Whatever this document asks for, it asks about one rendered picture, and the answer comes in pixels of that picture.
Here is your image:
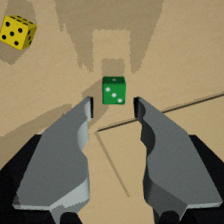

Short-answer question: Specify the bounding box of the green die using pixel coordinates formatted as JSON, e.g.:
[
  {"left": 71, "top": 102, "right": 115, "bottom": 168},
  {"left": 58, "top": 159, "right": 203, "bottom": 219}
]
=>
[{"left": 102, "top": 76, "right": 126, "bottom": 105}]

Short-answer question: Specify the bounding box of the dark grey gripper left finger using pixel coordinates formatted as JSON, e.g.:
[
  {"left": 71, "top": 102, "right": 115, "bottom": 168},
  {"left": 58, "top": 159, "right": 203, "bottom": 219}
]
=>
[{"left": 0, "top": 96, "right": 93, "bottom": 224}]

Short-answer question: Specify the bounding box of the yellow die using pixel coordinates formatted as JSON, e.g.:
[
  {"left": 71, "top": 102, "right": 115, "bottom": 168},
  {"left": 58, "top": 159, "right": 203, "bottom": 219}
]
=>
[{"left": 0, "top": 15, "right": 37, "bottom": 51}]

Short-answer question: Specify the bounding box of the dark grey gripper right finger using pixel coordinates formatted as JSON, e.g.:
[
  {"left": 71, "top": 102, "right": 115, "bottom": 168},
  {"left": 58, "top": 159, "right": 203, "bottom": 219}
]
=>
[{"left": 133, "top": 97, "right": 224, "bottom": 224}]

